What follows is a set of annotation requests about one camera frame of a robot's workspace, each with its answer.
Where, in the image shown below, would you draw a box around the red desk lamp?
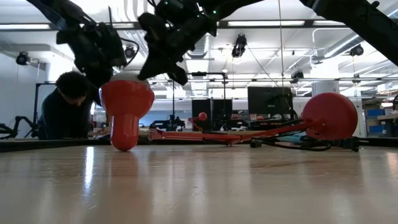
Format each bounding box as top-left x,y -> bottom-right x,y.
99,79 -> 359,152

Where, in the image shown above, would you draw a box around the red ball on stand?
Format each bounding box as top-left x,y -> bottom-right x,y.
187,111 -> 208,132

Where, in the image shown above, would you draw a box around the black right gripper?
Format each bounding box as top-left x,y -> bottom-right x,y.
137,11 -> 218,87

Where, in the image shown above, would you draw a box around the shelf with blue bins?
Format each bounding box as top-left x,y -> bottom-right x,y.
363,95 -> 398,138

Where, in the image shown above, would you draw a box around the black partition panels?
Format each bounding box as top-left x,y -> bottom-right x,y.
192,98 -> 233,132

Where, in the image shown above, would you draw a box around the black lamp power cord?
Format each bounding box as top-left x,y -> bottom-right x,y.
249,135 -> 361,153

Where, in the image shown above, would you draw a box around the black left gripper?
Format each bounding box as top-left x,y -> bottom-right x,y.
55,21 -> 128,90

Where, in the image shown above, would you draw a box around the black aluminium table frame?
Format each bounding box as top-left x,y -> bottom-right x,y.
0,136 -> 398,153

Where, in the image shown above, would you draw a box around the person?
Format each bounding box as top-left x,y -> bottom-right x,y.
37,70 -> 102,140

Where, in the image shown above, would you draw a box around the white round column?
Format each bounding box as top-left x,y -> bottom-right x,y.
312,80 -> 341,98

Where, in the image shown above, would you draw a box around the ceiling light strip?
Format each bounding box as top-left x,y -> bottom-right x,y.
226,20 -> 306,27
0,23 -> 52,30

